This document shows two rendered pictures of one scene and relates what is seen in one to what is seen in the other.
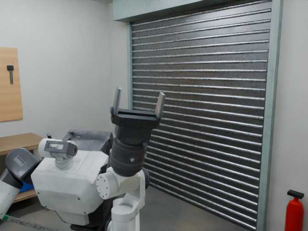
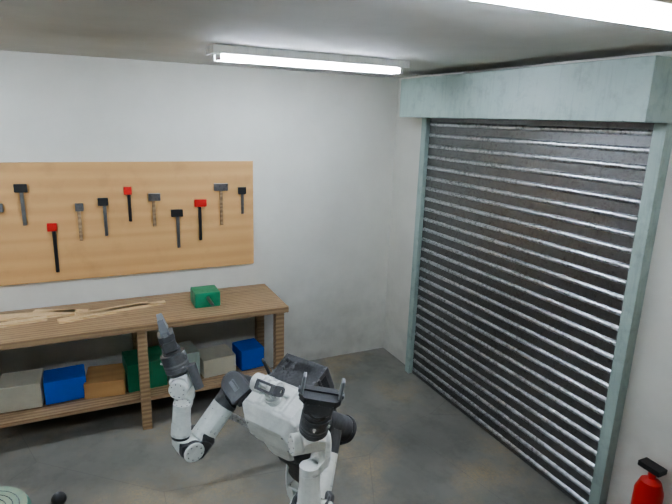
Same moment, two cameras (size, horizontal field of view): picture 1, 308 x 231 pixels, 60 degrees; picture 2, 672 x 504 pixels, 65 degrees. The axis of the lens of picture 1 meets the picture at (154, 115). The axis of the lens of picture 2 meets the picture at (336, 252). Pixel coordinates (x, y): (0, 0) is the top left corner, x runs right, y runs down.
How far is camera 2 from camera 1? 0.99 m
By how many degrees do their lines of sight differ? 19
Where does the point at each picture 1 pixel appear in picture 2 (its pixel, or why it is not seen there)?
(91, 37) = (365, 136)
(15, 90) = (246, 223)
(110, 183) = (296, 444)
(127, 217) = (310, 474)
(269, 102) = (629, 307)
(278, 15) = (659, 164)
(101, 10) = (384, 90)
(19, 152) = (234, 376)
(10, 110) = (237, 251)
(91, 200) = not seen: hidden behind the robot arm
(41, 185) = (250, 416)
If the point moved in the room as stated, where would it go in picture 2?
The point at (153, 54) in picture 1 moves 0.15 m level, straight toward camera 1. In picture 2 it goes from (459, 180) to (457, 182)
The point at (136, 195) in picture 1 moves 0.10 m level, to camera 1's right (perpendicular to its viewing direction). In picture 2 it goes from (323, 456) to (354, 463)
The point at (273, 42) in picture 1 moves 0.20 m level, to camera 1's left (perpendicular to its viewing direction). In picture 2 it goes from (646, 208) to (604, 205)
